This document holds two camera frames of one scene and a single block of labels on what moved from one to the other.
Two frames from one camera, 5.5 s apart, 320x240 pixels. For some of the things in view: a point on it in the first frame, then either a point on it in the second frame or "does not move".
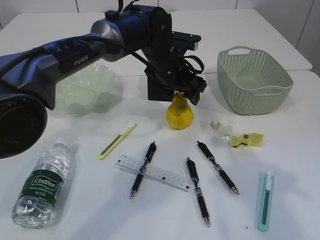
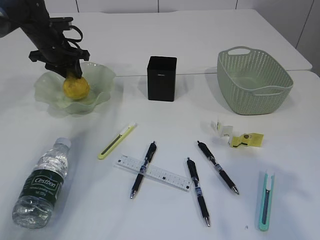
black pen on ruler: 150,152 does not move
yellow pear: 180,115 -> 76,88
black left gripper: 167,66 -> 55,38
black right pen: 219,168 does not move
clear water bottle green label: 34,206 does not move
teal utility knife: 264,220 does not move
